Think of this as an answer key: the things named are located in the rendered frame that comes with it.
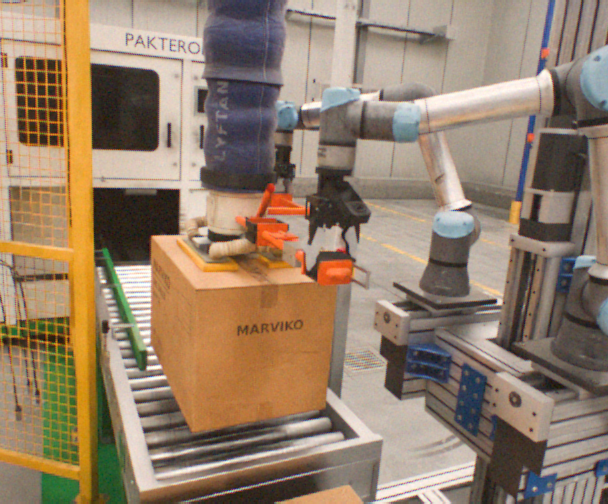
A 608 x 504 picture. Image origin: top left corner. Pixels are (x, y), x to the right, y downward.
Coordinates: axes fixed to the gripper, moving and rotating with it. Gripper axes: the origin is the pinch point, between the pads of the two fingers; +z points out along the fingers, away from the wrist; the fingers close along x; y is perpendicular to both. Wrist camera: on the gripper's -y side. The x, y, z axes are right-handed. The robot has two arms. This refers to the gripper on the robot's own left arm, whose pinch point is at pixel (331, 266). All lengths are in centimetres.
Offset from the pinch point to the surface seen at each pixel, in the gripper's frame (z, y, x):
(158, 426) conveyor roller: 68, 62, 23
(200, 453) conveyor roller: 68, 44, 14
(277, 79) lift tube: -40, 51, -7
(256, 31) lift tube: -51, 49, 1
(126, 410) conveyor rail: 62, 63, 32
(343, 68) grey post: -75, 300, -168
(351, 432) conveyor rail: 64, 32, -30
